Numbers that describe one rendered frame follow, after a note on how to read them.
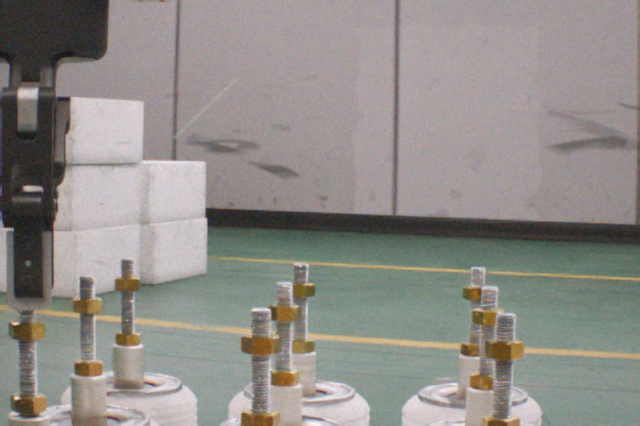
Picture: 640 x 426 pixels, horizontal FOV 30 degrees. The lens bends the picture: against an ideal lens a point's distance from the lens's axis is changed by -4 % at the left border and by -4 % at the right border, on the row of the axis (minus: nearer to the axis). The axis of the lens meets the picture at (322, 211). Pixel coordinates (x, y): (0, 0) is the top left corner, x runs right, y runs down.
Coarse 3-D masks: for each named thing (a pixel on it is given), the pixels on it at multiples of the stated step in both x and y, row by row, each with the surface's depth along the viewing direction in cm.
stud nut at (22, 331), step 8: (16, 320) 61; (40, 320) 62; (8, 328) 61; (16, 328) 61; (24, 328) 60; (32, 328) 61; (40, 328) 61; (16, 336) 61; (24, 336) 60; (32, 336) 61; (40, 336) 61
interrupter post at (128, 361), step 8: (120, 352) 84; (128, 352) 84; (136, 352) 84; (120, 360) 84; (128, 360) 84; (136, 360) 84; (112, 368) 85; (120, 368) 84; (128, 368) 84; (136, 368) 84; (120, 376) 84; (128, 376) 84; (136, 376) 84; (120, 384) 84; (128, 384) 84; (136, 384) 84
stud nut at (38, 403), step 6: (12, 396) 61; (18, 396) 61; (36, 396) 61; (42, 396) 61; (12, 402) 61; (18, 402) 61; (24, 402) 61; (30, 402) 61; (36, 402) 61; (42, 402) 61; (12, 408) 61; (18, 408) 61; (24, 408) 61; (30, 408) 61; (36, 408) 61; (42, 408) 61
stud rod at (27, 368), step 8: (24, 312) 61; (32, 312) 61; (24, 320) 61; (32, 320) 61; (24, 344) 61; (32, 344) 61; (24, 352) 61; (32, 352) 61; (24, 360) 61; (32, 360) 61; (24, 368) 61; (32, 368) 61; (24, 376) 61; (32, 376) 61; (24, 384) 61; (32, 384) 61; (24, 392) 61; (32, 392) 61; (24, 416) 61; (32, 416) 61
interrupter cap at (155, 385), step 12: (108, 372) 88; (108, 384) 86; (144, 384) 87; (156, 384) 86; (168, 384) 85; (180, 384) 85; (108, 396) 82; (120, 396) 82; (132, 396) 82; (144, 396) 82; (156, 396) 82
